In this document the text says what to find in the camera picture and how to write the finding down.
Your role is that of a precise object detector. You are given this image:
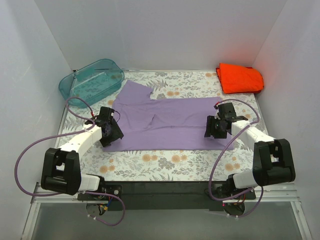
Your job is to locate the floral patterned table mat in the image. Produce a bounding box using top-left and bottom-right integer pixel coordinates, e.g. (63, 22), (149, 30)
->
(49, 70), (281, 183)

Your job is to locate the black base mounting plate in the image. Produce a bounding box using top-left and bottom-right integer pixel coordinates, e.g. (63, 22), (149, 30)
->
(93, 181), (245, 211)

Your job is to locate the purple t shirt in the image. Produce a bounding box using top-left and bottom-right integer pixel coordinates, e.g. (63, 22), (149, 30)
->
(103, 80), (231, 152)

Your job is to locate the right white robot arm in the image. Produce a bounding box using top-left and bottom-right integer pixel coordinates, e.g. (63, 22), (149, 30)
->
(204, 99), (296, 201)

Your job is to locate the folded orange t shirt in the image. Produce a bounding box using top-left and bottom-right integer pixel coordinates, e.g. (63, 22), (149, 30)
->
(216, 63), (265, 94)

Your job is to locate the teal transparent plastic bin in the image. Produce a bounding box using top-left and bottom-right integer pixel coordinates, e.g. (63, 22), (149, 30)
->
(58, 58), (125, 109)

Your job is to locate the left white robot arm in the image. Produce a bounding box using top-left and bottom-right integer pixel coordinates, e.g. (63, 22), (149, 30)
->
(40, 107), (124, 200)

